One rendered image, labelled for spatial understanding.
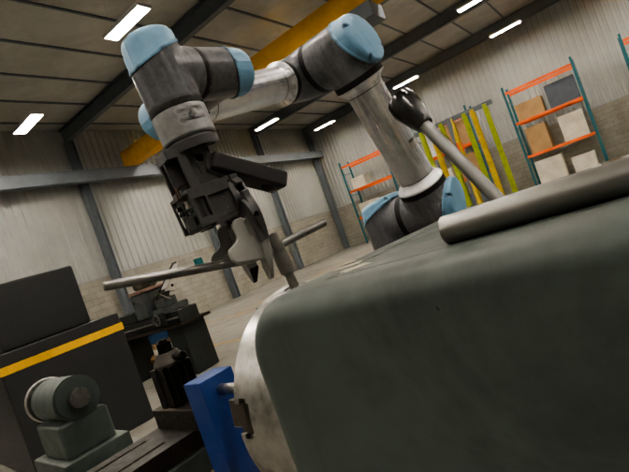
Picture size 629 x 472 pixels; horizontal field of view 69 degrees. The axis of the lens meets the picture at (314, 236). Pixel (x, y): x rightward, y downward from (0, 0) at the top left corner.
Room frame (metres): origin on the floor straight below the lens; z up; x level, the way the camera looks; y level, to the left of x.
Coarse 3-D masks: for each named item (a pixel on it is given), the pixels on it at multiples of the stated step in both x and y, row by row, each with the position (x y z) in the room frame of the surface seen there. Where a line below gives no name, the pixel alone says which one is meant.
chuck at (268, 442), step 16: (256, 320) 0.64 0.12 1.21; (240, 352) 0.63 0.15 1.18; (240, 368) 0.61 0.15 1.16; (256, 368) 0.59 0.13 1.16; (240, 384) 0.60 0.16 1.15; (256, 384) 0.58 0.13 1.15; (240, 400) 0.60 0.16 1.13; (256, 400) 0.58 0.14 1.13; (256, 416) 0.57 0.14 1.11; (272, 416) 0.55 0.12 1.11; (256, 432) 0.58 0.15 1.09; (272, 432) 0.56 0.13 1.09; (256, 448) 0.59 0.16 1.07; (272, 448) 0.56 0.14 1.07; (256, 464) 0.60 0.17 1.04; (272, 464) 0.58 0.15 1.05; (288, 464) 0.56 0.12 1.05
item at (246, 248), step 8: (232, 224) 0.61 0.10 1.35; (240, 224) 0.61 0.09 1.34; (248, 224) 0.62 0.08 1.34; (240, 232) 0.61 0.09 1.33; (248, 232) 0.62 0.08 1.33; (240, 240) 0.61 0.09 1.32; (248, 240) 0.61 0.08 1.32; (256, 240) 0.61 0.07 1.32; (232, 248) 0.60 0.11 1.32; (240, 248) 0.60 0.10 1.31; (248, 248) 0.61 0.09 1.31; (256, 248) 0.62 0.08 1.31; (264, 248) 0.61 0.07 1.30; (232, 256) 0.60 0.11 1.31; (240, 256) 0.60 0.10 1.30; (248, 256) 0.61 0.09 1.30; (256, 256) 0.61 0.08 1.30; (264, 256) 0.61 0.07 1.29; (264, 264) 0.63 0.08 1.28; (272, 264) 0.63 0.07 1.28; (272, 272) 0.63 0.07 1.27
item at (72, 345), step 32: (0, 288) 4.81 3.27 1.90; (32, 288) 5.01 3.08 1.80; (64, 288) 5.22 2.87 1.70; (0, 320) 4.74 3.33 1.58; (32, 320) 4.93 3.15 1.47; (64, 320) 5.14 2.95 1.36; (96, 320) 5.00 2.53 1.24; (0, 352) 4.79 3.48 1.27; (32, 352) 4.52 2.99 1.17; (64, 352) 4.70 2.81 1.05; (96, 352) 4.92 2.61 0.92; (128, 352) 5.14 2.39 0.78; (0, 384) 4.41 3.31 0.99; (32, 384) 4.45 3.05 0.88; (128, 384) 5.06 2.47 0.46; (0, 416) 4.80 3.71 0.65; (128, 416) 4.98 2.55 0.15; (0, 448) 5.25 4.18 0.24; (32, 448) 4.33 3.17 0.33
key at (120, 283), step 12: (312, 228) 0.71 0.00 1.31; (288, 240) 0.68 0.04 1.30; (204, 264) 0.60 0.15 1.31; (216, 264) 0.61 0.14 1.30; (228, 264) 0.62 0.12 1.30; (240, 264) 0.63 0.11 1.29; (132, 276) 0.55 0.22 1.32; (144, 276) 0.56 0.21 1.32; (156, 276) 0.57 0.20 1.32; (168, 276) 0.58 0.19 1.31; (180, 276) 0.59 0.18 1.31; (108, 288) 0.54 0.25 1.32
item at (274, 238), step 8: (272, 232) 0.67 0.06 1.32; (272, 240) 0.66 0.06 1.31; (280, 240) 0.67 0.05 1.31; (280, 248) 0.66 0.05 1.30; (272, 256) 0.67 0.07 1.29; (280, 256) 0.66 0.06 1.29; (288, 256) 0.67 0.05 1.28; (280, 264) 0.67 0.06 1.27; (288, 264) 0.67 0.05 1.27; (280, 272) 0.67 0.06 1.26; (288, 272) 0.67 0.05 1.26; (288, 280) 0.67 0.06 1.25; (296, 280) 0.68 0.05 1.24
